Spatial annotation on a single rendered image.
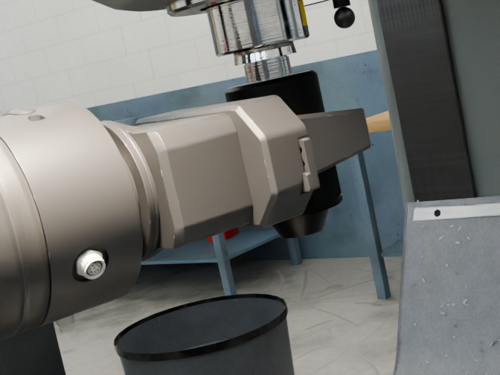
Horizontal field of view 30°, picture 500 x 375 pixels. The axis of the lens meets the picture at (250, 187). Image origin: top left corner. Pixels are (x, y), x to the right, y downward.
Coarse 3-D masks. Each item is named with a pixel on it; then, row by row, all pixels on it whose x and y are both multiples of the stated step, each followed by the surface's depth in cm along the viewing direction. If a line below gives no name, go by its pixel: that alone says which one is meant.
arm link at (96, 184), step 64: (0, 128) 36; (64, 128) 37; (128, 128) 40; (192, 128) 39; (256, 128) 39; (64, 192) 35; (128, 192) 37; (192, 192) 39; (256, 192) 40; (64, 256) 35; (128, 256) 37; (64, 320) 40
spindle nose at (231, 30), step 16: (240, 0) 44; (256, 0) 44; (272, 0) 44; (288, 0) 44; (208, 16) 45; (224, 16) 44; (240, 16) 44; (256, 16) 44; (272, 16) 44; (288, 16) 44; (224, 32) 44; (240, 32) 44; (256, 32) 44; (272, 32) 44; (288, 32) 44; (304, 32) 45; (224, 48) 45; (240, 48) 44
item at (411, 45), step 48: (384, 0) 83; (432, 0) 80; (480, 0) 78; (384, 48) 84; (432, 48) 81; (480, 48) 79; (432, 96) 82; (480, 96) 80; (432, 144) 83; (480, 144) 81; (432, 192) 84; (480, 192) 82
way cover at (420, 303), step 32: (416, 224) 85; (448, 224) 83; (480, 224) 81; (416, 256) 84; (448, 256) 82; (480, 256) 80; (416, 288) 83; (448, 288) 81; (480, 288) 79; (416, 320) 83; (448, 320) 81; (480, 320) 79; (416, 352) 82; (448, 352) 80; (480, 352) 78
